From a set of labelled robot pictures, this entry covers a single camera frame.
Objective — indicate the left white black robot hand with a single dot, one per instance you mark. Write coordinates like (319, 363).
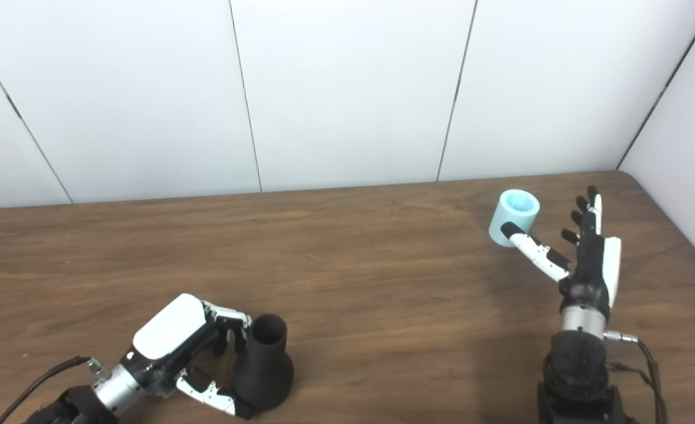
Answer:
(168, 330)

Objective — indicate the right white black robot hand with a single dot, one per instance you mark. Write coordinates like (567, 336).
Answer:
(589, 271)

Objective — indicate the light blue cylinder cup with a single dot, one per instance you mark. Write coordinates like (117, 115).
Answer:
(509, 215)

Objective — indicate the black nozzle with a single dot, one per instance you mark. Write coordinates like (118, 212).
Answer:
(265, 371)

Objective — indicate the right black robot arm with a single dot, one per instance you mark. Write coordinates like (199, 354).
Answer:
(580, 365)

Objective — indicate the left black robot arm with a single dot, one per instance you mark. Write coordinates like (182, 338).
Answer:
(106, 391)

